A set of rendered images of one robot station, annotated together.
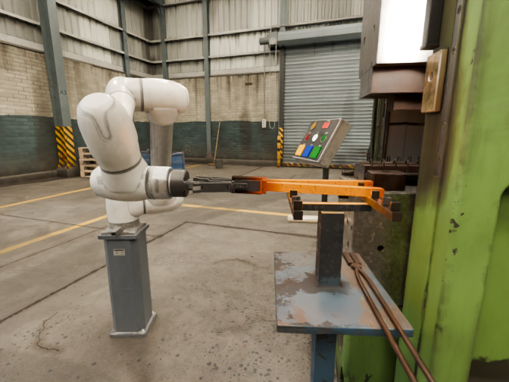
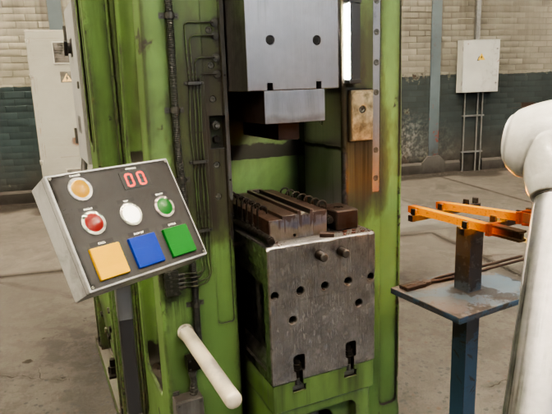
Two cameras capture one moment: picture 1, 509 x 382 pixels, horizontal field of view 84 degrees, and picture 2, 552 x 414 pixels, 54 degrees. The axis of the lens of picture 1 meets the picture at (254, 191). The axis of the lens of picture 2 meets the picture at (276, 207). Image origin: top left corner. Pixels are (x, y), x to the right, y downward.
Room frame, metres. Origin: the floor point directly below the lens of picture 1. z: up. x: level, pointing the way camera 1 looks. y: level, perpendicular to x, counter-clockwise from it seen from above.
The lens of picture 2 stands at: (2.17, 0.88, 1.37)
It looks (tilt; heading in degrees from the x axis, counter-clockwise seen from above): 12 degrees down; 238
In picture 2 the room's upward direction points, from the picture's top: 2 degrees counter-clockwise
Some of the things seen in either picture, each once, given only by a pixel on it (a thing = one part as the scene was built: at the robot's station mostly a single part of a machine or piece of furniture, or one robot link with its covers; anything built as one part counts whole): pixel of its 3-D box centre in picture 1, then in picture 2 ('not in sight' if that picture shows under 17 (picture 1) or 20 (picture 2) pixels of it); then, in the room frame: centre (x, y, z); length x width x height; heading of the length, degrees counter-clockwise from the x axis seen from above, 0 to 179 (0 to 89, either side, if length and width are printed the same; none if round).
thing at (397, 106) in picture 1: (430, 102); (269, 127); (1.19, -0.70, 1.24); 0.30 x 0.07 x 0.06; 82
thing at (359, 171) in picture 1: (409, 171); (270, 211); (1.22, -0.67, 0.96); 0.42 x 0.20 x 0.09; 82
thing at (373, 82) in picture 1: (419, 82); (266, 105); (1.22, -0.67, 1.32); 0.42 x 0.20 x 0.10; 82
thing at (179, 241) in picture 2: (316, 152); (178, 241); (1.68, -0.36, 1.01); 0.07 x 0.05 x 0.07; 17
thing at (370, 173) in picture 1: (385, 180); (338, 216); (1.06, -0.49, 0.95); 0.12 x 0.08 x 0.06; 82
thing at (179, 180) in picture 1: (189, 183); not in sight; (0.76, 0.17, 0.99); 0.09 x 0.08 x 0.07; 88
